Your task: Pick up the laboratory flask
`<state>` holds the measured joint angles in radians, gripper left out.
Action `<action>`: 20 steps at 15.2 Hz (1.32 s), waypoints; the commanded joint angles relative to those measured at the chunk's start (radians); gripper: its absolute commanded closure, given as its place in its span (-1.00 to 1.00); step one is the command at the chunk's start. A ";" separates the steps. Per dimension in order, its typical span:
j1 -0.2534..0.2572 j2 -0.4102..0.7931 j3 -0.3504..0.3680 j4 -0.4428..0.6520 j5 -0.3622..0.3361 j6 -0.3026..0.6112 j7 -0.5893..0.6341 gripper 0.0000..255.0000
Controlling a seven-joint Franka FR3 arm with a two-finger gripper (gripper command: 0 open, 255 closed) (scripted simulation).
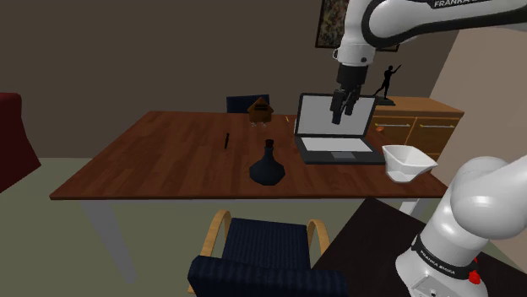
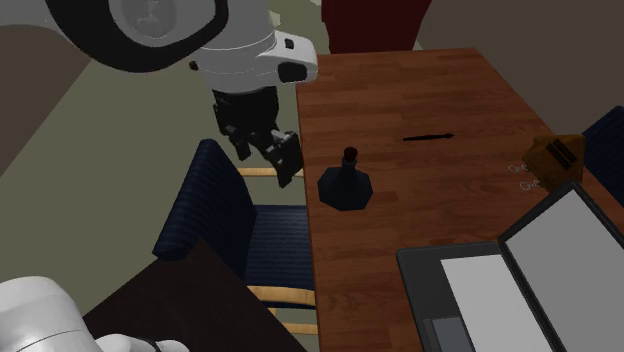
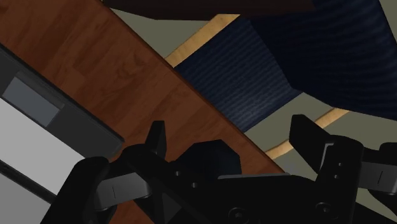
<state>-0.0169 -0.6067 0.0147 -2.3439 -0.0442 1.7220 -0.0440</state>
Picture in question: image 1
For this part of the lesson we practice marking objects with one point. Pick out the dark red armchair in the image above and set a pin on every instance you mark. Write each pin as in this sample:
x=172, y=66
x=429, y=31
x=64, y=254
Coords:
x=12, y=140

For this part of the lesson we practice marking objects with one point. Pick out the wooden sideboard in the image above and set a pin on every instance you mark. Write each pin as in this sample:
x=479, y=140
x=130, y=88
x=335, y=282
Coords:
x=428, y=131

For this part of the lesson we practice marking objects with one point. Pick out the dark blue flask vase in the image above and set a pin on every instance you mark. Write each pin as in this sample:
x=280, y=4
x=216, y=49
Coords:
x=267, y=170

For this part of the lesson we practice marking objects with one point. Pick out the black human figure statue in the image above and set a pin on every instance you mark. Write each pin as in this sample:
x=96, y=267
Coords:
x=386, y=84

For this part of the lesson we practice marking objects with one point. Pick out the small orange object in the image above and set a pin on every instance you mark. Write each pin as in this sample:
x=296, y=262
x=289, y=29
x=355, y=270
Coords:
x=379, y=128

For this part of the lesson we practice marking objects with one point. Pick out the framed wall picture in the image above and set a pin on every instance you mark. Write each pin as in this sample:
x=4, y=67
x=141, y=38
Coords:
x=329, y=24

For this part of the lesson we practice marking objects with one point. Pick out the white angular bowl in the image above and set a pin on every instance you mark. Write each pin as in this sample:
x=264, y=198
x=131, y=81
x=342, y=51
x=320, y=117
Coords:
x=405, y=164

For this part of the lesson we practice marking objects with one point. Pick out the black pen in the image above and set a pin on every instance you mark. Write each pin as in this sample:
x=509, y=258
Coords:
x=226, y=140

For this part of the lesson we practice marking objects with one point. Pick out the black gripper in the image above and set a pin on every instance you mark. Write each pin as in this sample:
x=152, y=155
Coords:
x=352, y=78

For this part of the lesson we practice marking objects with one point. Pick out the brown wooden table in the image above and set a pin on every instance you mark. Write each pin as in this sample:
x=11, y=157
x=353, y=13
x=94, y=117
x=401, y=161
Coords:
x=173, y=164

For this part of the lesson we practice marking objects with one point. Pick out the dark blue chair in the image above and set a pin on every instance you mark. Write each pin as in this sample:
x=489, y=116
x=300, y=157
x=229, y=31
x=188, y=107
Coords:
x=239, y=103

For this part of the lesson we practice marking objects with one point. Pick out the open black laptop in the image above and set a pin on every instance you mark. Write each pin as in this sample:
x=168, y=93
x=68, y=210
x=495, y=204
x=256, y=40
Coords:
x=317, y=119

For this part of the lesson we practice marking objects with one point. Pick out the brown house-shaped box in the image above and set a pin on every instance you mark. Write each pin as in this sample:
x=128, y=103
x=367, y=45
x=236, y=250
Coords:
x=260, y=112

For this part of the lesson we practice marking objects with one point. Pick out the dark blue wooden-armed armchair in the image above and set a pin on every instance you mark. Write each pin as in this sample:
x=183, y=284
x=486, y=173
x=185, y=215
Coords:
x=263, y=255

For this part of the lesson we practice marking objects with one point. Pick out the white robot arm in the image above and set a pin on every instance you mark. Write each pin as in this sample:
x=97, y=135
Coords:
x=469, y=214

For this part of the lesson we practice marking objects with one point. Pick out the dark robot stand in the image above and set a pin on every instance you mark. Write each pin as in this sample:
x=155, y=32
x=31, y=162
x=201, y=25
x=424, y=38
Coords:
x=366, y=246

